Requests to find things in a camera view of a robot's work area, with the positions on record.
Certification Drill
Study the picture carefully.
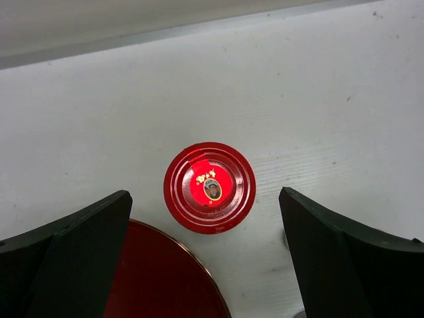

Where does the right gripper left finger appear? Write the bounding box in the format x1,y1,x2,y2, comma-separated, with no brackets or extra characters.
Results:
1,190,133,317

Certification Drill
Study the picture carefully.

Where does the round red lacquer tray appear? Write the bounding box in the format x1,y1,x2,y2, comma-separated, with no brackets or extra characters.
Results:
103,220,231,318

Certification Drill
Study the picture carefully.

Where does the red lid sauce jar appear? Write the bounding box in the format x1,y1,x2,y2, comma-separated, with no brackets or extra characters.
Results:
164,142,256,235

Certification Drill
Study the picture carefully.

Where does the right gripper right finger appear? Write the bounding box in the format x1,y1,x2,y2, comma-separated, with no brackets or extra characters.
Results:
279,187,423,317

